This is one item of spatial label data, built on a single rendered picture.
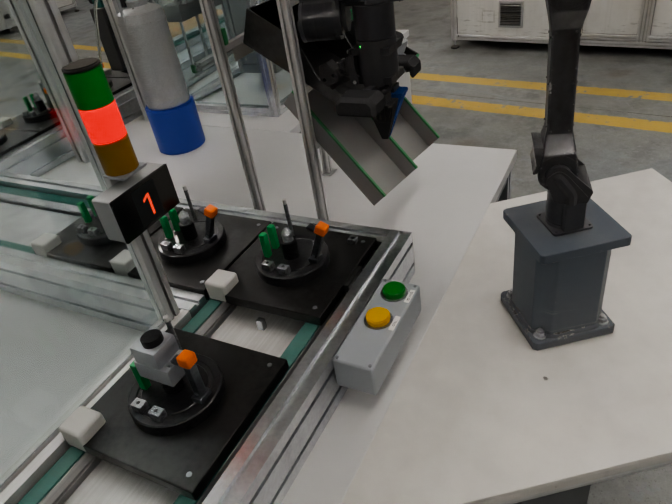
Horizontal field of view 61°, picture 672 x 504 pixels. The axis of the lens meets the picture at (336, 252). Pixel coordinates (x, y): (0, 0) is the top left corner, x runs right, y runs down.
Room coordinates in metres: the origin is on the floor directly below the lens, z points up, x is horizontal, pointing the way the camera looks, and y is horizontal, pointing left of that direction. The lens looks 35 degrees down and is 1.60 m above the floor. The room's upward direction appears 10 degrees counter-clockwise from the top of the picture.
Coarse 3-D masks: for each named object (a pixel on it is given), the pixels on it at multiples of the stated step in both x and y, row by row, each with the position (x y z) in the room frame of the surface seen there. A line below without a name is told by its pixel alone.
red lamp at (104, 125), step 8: (112, 104) 0.78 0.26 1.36; (80, 112) 0.77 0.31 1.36; (88, 112) 0.76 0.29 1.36; (96, 112) 0.76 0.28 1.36; (104, 112) 0.77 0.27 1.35; (112, 112) 0.78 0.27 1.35; (88, 120) 0.77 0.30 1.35; (96, 120) 0.76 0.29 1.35; (104, 120) 0.77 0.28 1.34; (112, 120) 0.77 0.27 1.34; (120, 120) 0.78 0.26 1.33; (88, 128) 0.77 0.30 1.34; (96, 128) 0.76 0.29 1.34; (104, 128) 0.76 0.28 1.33; (112, 128) 0.77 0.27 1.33; (120, 128) 0.78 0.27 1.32; (96, 136) 0.77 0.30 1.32; (104, 136) 0.76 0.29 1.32; (112, 136) 0.77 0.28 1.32; (120, 136) 0.77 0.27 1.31; (96, 144) 0.77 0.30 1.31; (104, 144) 0.77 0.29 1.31
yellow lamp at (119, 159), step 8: (128, 136) 0.79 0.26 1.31; (112, 144) 0.77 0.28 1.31; (120, 144) 0.77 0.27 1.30; (128, 144) 0.78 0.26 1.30; (96, 152) 0.78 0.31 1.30; (104, 152) 0.76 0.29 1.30; (112, 152) 0.76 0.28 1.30; (120, 152) 0.77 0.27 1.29; (128, 152) 0.78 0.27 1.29; (104, 160) 0.77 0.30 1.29; (112, 160) 0.76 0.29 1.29; (120, 160) 0.77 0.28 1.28; (128, 160) 0.77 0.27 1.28; (136, 160) 0.79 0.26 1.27; (104, 168) 0.77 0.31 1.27; (112, 168) 0.76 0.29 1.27; (120, 168) 0.76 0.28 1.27; (128, 168) 0.77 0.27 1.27; (112, 176) 0.77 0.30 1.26
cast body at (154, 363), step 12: (144, 336) 0.60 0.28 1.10; (156, 336) 0.60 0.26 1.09; (168, 336) 0.60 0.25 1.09; (132, 348) 0.59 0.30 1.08; (144, 348) 0.59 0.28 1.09; (156, 348) 0.58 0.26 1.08; (168, 348) 0.59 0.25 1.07; (144, 360) 0.58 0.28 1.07; (156, 360) 0.57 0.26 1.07; (168, 360) 0.59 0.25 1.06; (144, 372) 0.59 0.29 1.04; (156, 372) 0.58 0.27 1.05; (168, 372) 0.57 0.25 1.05; (180, 372) 0.58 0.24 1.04; (168, 384) 0.57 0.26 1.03
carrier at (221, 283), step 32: (288, 224) 0.94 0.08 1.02; (256, 256) 0.93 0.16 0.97; (288, 256) 0.87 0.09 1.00; (320, 256) 0.85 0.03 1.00; (352, 256) 0.87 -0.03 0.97; (224, 288) 0.83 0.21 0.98; (256, 288) 0.83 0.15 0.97; (288, 288) 0.81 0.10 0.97; (320, 288) 0.79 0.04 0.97; (320, 320) 0.72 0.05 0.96
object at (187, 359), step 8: (184, 352) 0.58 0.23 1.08; (192, 352) 0.57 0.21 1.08; (176, 360) 0.58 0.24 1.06; (184, 360) 0.56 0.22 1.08; (192, 360) 0.57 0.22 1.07; (184, 368) 0.57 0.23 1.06; (192, 368) 0.57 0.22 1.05; (192, 376) 0.56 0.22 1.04; (200, 376) 0.57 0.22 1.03; (192, 384) 0.57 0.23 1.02; (200, 384) 0.57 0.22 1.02; (200, 392) 0.56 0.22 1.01
